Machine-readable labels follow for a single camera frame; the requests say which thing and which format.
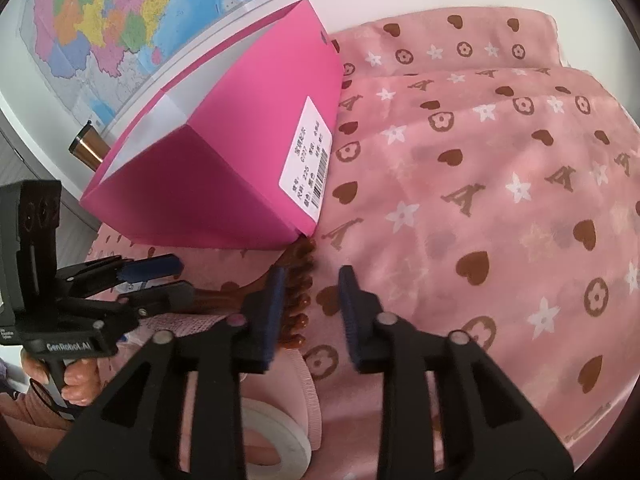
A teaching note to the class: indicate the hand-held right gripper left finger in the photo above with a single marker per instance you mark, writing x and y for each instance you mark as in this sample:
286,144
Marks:
272,310

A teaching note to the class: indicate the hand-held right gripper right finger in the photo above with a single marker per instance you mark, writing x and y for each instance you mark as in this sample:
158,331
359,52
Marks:
350,310

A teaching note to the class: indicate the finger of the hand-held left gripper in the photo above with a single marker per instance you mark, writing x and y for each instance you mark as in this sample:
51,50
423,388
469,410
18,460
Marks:
150,268
165,294

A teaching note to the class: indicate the pink cardboard box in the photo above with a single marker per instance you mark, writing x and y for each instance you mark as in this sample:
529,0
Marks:
200,185

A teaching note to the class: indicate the white tape roll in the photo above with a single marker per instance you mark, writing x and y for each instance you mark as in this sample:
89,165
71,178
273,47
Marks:
285,440

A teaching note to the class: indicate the person's left forearm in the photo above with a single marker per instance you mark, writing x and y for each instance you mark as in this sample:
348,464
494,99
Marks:
25,415

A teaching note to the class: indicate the person's left hand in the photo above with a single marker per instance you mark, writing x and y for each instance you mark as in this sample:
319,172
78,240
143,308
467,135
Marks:
77,382

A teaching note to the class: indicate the pink ribbed band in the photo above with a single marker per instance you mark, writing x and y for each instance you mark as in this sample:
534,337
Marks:
312,400

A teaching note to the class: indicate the brown metal tumbler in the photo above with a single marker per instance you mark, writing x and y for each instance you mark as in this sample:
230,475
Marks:
90,145

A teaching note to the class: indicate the pink printed blanket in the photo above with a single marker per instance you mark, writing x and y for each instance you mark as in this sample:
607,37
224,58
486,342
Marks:
475,160

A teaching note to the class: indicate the colourful wall map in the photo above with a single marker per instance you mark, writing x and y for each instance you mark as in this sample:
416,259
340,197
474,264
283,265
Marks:
100,10

